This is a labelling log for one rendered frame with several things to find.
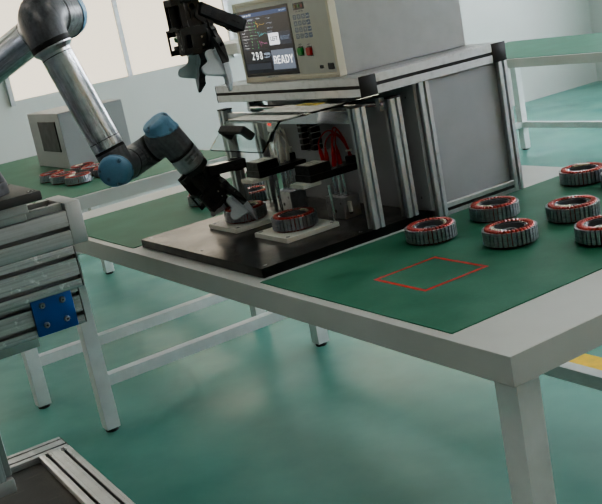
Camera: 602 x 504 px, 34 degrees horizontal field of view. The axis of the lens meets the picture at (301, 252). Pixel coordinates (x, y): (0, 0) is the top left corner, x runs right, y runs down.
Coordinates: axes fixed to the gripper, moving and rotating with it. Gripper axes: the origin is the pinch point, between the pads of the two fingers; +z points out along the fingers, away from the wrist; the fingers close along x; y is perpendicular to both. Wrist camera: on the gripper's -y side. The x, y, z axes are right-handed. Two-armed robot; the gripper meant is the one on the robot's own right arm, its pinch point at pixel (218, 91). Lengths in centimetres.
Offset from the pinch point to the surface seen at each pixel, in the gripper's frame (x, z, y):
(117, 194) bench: -174, 43, -34
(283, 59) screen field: -29.6, -1.5, -33.7
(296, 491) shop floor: -41, 115, -18
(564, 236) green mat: 45, 40, -47
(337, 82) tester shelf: -3.8, 4.5, -31.6
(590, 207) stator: 42, 37, -58
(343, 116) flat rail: -2.9, 12.2, -31.0
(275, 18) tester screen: -29.7, -11.6, -33.7
